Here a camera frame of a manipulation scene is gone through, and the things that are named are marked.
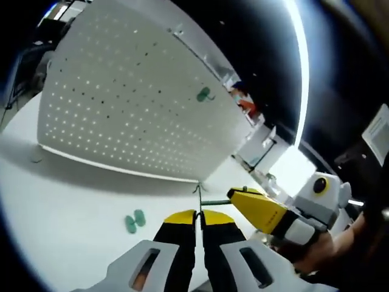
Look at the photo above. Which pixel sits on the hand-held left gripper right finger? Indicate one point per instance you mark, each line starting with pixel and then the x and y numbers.
pixel 243 264

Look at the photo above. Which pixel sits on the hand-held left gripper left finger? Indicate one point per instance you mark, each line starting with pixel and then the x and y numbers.
pixel 152 261

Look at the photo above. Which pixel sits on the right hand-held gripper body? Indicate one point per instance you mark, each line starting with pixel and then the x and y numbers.
pixel 322 203

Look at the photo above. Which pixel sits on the thin metal hook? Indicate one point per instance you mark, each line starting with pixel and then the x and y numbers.
pixel 215 201

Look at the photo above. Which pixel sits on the white perforated mounting plate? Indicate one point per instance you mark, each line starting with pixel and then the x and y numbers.
pixel 121 100

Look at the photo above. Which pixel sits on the person's right hand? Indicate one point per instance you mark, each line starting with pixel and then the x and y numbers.
pixel 316 255

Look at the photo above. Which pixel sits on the white paper sign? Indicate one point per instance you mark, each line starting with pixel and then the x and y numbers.
pixel 378 134

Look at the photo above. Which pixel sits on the ceiling light strip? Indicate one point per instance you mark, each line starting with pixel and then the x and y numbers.
pixel 301 76

